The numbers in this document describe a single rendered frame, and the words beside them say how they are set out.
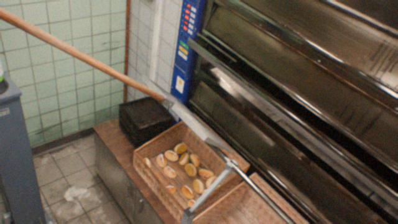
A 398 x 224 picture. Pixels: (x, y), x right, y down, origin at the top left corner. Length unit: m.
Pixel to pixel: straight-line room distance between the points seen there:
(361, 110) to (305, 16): 0.47
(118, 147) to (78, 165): 0.75
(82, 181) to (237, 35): 1.80
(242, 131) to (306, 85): 0.57
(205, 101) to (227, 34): 0.52
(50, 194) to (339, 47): 2.32
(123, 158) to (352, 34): 1.59
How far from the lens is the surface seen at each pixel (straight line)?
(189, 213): 1.71
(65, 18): 2.66
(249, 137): 2.06
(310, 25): 1.61
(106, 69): 1.37
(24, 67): 2.74
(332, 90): 1.64
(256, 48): 1.84
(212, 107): 2.22
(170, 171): 2.26
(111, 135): 2.55
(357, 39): 1.53
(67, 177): 3.07
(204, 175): 2.29
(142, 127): 2.31
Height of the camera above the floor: 2.36
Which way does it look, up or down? 39 degrees down
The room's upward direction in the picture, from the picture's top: 12 degrees clockwise
